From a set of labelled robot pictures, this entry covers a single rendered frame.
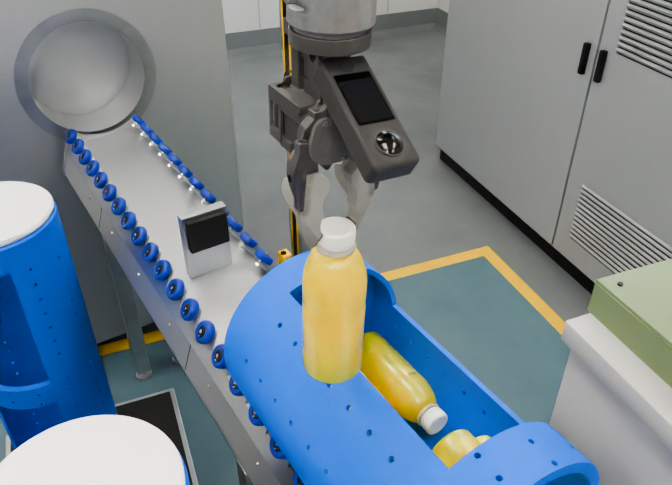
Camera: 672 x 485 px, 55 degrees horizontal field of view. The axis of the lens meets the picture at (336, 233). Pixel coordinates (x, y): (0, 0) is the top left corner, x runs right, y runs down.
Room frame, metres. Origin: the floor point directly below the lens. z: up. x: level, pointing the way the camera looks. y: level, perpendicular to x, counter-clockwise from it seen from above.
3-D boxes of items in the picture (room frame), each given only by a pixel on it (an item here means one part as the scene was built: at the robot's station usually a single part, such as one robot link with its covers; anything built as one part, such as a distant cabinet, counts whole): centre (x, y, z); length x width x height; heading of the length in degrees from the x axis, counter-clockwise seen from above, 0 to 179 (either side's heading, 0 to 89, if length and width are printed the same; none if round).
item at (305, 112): (0.56, 0.01, 1.59); 0.09 x 0.08 x 0.12; 32
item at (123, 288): (1.68, 0.71, 0.31); 0.06 x 0.06 x 0.63; 33
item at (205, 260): (1.13, 0.28, 1.00); 0.10 x 0.04 x 0.15; 123
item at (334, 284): (0.53, 0.00, 1.35); 0.07 x 0.07 x 0.19
